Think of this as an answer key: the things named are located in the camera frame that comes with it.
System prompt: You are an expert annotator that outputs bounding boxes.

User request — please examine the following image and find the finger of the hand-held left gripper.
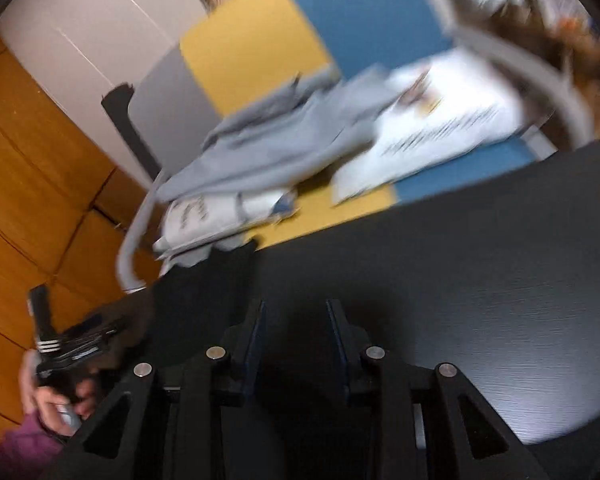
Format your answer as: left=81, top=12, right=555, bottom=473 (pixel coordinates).
left=70, top=312, right=136, bottom=361

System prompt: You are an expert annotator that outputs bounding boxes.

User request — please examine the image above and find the grey yellow blue chair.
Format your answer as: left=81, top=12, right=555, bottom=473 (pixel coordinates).
left=115, top=0, right=596, bottom=293

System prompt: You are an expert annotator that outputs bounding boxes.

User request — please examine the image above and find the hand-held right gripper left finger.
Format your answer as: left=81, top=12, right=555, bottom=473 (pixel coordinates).
left=45, top=299, right=267, bottom=480

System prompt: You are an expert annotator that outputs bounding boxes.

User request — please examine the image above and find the white cloth with brown print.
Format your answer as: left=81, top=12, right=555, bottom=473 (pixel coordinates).
left=330, top=47, right=528, bottom=206

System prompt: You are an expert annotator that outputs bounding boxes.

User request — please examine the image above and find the grey hoodie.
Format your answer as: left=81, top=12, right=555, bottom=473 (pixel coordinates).
left=155, top=62, right=401, bottom=201

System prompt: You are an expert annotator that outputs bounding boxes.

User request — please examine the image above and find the person's left hand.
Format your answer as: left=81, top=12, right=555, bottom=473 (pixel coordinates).
left=22, top=352, right=98, bottom=436

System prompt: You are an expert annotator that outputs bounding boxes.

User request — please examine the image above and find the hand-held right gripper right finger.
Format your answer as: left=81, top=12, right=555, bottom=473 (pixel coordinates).
left=325, top=298, right=551, bottom=480

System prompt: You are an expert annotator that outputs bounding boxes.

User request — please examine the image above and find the person's left forearm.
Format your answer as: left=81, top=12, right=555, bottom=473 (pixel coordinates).
left=0, top=410, right=71, bottom=480

